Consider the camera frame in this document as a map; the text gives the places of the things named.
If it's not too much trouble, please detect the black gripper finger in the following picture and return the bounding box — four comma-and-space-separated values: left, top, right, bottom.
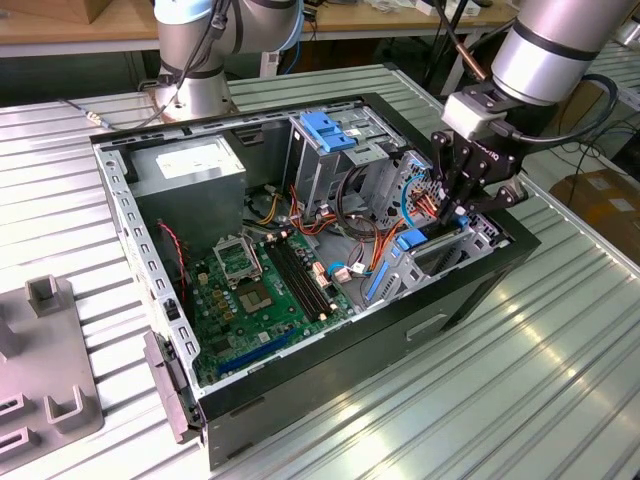
461, 181, 530, 222
431, 129, 490, 227

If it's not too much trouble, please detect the orange power wire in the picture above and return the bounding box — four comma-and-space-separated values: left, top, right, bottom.
369, 187, 451, 277

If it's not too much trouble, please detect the blue data wire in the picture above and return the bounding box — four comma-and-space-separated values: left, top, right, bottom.
398, 183, 427, 229

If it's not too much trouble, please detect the hard disk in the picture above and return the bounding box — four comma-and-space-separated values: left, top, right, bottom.
363, 213, 474, 304

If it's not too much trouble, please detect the grey metal disk bay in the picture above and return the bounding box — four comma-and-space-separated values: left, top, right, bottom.
362, 148, 512, 309

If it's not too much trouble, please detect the labelled cardboard box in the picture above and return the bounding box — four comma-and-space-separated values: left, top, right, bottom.
549, 168, 640, 251

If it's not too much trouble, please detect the black stand leg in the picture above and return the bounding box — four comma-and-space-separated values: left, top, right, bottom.
423, 0, 472, 97

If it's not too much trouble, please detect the metal optical drive cage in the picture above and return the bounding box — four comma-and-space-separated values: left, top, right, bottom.
287, 104, 407, 217

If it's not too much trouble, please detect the blue plastic drive latch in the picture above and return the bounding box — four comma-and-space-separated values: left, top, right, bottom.
300, 111, 358, 156

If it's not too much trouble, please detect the metal slat side table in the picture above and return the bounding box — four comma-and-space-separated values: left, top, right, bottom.
589, 42, 640, 110

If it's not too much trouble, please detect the wooden desk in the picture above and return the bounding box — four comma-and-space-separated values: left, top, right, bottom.
0, 0, 519, 60

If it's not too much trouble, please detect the black RAM slot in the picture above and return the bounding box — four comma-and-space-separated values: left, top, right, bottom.
284, 232, 337, 312
264, 239, 324, 324
278, 235, 332, 316
271, 238, 327, 320

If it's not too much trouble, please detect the metal socket cover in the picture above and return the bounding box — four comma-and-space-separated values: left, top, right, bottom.
213, 233, 264, 290

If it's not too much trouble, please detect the green motherboard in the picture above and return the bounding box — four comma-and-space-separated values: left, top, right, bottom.
187, 227, 359, 386

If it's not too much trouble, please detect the black open PC case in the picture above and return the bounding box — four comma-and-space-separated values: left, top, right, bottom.
88, 92, 543, 471

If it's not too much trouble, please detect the CPU socket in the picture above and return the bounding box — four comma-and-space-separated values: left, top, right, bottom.
234, 281, 277, 317

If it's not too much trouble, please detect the grey power supply box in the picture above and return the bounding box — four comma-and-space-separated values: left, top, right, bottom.
127, 134, 249, 257

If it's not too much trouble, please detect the blue expansion slot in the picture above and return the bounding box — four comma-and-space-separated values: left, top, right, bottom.
217, 323, 297, 379

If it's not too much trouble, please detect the grey case latch panel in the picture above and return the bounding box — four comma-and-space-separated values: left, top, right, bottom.
143, 331, 207, 445

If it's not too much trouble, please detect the brown cardboard box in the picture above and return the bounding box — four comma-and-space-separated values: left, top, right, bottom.
0, 0, 151, 25

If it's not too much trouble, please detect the grey parts rack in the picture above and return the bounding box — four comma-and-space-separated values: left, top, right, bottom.
0, 273, 108, 474

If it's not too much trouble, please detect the black cable loop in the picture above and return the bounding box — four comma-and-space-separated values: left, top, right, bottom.
335, 164, 399, 245

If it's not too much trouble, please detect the white connector with blue wire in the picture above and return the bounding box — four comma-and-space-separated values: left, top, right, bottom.
328, 261, 354, 286

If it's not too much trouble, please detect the red orange wire bundle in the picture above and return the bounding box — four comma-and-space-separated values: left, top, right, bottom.
288, 183, 346, 237

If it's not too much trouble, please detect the yellow wire bundle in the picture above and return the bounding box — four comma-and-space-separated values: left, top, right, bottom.
253, 192, 282, 225

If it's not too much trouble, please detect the thin cable with metal connector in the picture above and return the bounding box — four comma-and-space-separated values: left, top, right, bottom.
58, 97, 166, 131

